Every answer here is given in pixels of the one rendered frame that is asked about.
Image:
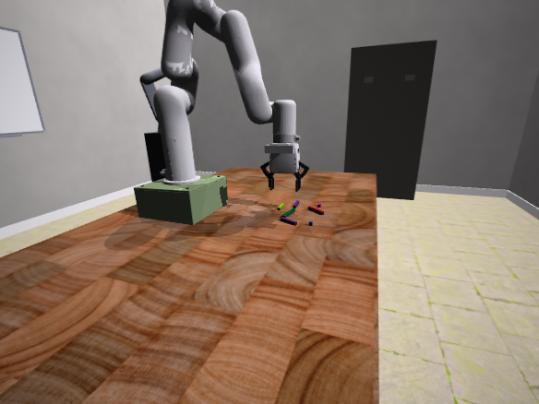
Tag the red rod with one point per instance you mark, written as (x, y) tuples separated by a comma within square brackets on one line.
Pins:
[(316, 210)]

